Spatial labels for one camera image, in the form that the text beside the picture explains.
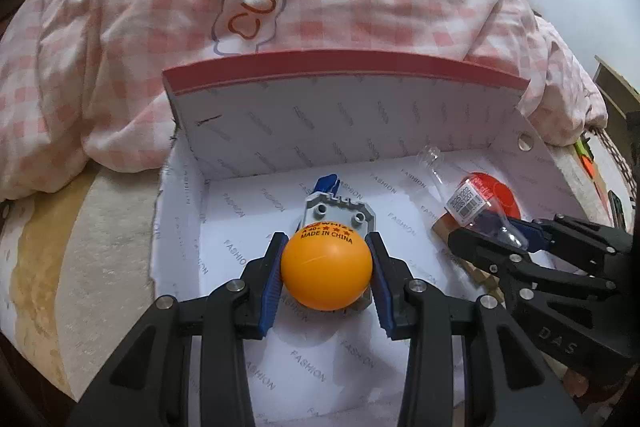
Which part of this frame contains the orange plastic funnel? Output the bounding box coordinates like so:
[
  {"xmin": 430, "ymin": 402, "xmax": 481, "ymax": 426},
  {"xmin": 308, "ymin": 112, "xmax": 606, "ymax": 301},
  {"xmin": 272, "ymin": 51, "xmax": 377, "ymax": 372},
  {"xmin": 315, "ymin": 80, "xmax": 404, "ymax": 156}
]
[{"xmin": 467, "ymin": 172, "xmax": 522, "ymax": 220}]

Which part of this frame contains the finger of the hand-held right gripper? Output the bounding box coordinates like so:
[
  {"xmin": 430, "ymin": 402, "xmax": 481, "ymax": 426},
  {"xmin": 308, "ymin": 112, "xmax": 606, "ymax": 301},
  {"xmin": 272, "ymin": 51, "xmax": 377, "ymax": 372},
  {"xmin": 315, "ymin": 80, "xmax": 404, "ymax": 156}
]
[
  {"xmin": 447, "ymin": 227, "xmax": 618, "ymax": 296},
  {"xmin": 510, "ymin": 214, "xmax": 639, "ymax": 271}
]

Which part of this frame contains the red cardboard shoe box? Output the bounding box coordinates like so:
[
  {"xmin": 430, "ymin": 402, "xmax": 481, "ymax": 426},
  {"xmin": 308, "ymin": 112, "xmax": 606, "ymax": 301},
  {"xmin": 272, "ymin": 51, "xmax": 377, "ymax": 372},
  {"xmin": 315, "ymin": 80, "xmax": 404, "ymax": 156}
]
[{"xmin": 150, "ymin": 49, "xmax": 616, "ymax": 427}]

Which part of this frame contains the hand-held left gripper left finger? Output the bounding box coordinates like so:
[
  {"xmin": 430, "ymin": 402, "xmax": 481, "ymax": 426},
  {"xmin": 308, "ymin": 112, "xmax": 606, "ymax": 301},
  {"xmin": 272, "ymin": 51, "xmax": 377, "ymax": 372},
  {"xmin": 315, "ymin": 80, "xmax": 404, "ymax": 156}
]
[{"xmin": 67, "ymin": 232, "xmax": 288, "ymax": 427}]

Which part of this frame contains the blue plastic piece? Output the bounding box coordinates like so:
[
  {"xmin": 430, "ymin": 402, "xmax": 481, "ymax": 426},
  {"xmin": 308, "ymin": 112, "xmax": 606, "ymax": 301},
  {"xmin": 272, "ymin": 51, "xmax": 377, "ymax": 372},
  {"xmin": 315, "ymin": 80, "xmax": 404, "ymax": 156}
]
[{"xmin": 314, "ymin": 173, "xmax": 342, "ymax": 196}]

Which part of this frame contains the wooden puzzle block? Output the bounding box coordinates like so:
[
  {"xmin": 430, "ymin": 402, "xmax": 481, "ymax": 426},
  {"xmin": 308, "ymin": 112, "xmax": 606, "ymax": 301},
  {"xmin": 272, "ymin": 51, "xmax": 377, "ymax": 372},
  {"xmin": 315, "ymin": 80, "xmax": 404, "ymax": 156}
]
[{"xmin": 431, "ymin": 216, "xmax": 507, "ymax": 305}]

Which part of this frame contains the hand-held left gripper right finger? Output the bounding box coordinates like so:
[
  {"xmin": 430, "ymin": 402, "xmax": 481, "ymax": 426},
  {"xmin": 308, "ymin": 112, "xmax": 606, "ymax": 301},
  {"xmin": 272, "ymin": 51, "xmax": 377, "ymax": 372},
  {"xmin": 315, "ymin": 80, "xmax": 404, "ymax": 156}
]
[{"xmin": 366, "ymin": 231, "xmax": 588, "ymax": 427}]

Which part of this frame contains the clear red-label plastic bottle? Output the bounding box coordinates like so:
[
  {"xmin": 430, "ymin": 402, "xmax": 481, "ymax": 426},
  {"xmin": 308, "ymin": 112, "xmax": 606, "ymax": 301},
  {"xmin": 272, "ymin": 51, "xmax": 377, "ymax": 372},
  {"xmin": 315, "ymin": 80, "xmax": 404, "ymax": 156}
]
[{"xmin": 416, "ymin": 145, "xmax": 530, "ymax": 252}]

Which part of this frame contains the orange and green toy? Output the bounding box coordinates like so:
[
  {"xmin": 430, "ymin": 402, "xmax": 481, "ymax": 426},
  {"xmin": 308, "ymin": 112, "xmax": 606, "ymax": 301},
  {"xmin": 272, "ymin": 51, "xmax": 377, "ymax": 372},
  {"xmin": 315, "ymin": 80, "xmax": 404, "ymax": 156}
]
[{"xmin": 574, "ymin": 134, "xmax": 600, "ymax": 180}]

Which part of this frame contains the printed orange ping pong ball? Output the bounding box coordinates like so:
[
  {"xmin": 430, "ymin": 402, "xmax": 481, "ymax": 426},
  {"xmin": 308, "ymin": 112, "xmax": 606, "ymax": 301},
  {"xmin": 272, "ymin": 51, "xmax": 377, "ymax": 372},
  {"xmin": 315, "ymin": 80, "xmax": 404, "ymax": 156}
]
[{"xmin": 280, "ymin": 222, "xmax": 374, "ymax": 312}]

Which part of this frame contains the grey plastic building piece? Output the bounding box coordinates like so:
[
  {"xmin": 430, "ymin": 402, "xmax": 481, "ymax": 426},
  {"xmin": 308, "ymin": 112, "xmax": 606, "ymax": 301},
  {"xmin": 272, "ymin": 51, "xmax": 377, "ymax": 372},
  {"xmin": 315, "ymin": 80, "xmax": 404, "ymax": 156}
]
[{"xmin": 299, "ymin": 193, "xmax": 377, "ymax": 310}]

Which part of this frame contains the wooden side table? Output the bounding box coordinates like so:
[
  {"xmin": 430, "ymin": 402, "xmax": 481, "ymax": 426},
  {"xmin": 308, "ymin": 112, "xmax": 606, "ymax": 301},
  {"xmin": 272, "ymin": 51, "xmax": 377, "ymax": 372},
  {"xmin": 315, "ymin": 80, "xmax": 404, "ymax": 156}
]
[{"xmin": 594, "ymin": 54, "xmax": 640, "ymax": 120}]

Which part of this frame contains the pink checked quilt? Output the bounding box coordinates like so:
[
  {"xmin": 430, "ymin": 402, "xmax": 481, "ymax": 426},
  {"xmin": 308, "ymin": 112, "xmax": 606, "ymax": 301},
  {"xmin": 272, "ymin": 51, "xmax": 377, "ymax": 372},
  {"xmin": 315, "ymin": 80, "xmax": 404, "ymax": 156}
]
[{"xmin": 0, "ymin": 0, "xmax": 608, "ymax": 202}]

